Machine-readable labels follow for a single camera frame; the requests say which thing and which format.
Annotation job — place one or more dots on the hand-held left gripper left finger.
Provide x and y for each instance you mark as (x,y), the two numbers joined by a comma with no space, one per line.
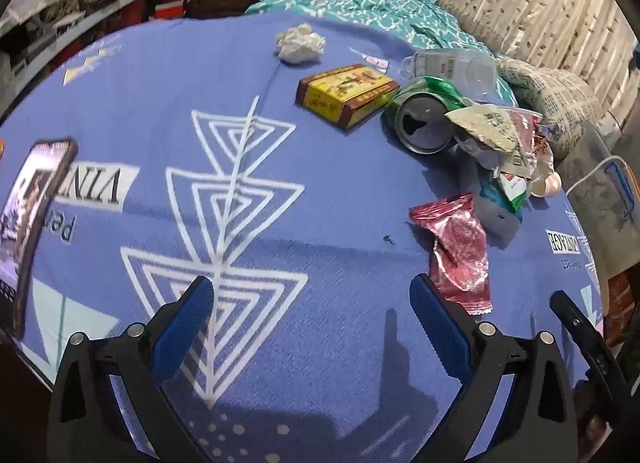
(185,328)

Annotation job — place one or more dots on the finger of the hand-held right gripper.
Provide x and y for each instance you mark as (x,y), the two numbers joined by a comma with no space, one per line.
(585,333)

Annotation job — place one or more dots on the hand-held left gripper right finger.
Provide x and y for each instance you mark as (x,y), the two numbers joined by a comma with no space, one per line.
(440,328)

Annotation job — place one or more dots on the pink foil wrapper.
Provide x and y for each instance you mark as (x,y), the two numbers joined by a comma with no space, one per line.
(455,248)

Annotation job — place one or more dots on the pink plastic cup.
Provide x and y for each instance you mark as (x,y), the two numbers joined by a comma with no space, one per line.
(547,185)

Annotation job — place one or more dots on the green white packet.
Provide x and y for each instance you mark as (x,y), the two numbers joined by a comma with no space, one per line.
(507,190)

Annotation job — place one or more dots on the dark red foil wrapper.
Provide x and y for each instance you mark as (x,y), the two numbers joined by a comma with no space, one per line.
(532,135)

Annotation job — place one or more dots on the grey white wrapper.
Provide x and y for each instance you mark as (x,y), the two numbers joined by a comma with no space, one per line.
(487,125)

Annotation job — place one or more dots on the green drink can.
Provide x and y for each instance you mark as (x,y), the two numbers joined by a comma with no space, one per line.
(425,120)

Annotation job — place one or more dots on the yellow red cardboard box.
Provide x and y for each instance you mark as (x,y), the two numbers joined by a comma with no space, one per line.
(345,93)

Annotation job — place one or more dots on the clear plastic bottle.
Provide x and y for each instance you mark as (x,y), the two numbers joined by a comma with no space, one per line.
(450,65)

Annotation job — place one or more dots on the small white wrapper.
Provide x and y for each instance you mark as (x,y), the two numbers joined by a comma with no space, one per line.
(375,61)

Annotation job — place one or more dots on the white tissue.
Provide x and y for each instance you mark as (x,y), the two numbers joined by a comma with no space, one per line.
(300,43)

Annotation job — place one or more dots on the storage box with blue latch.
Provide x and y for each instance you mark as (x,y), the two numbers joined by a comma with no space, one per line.
(590,183)

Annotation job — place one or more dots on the purple printed blanket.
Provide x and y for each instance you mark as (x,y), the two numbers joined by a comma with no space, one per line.
(325,183)

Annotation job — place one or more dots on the black smartphone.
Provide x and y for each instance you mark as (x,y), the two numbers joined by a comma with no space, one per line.
(30,223)

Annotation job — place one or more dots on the folded checked blanket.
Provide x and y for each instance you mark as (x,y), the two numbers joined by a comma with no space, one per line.
(555,93)

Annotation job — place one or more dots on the cluttered storage shelf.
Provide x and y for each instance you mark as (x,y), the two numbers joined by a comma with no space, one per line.
(100,8)

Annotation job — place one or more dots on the beige leaf print curtain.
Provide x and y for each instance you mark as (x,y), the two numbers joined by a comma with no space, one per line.
(525,3)

